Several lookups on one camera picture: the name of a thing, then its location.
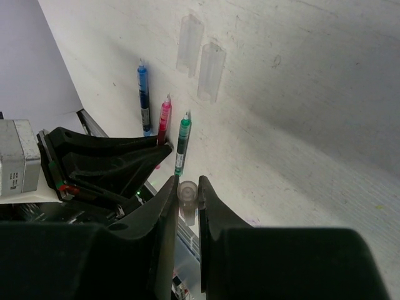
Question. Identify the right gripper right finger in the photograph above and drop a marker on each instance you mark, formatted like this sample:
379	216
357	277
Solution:
239	261

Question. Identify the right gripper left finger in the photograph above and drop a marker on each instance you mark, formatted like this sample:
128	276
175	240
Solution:
130	259

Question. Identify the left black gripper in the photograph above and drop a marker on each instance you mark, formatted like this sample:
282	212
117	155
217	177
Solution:
99	173

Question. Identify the red pen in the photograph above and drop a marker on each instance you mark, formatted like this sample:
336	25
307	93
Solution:
164	120

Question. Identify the clear pen cap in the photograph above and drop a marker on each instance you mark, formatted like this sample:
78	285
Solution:
187	192
212	63
190	38

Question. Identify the blue pen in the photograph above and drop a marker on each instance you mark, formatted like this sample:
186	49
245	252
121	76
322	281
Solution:
142	78

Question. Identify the green pen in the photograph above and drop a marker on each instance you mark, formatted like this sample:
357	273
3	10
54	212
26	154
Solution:
182	144

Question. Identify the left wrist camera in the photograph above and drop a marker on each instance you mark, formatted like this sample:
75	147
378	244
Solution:
20	158

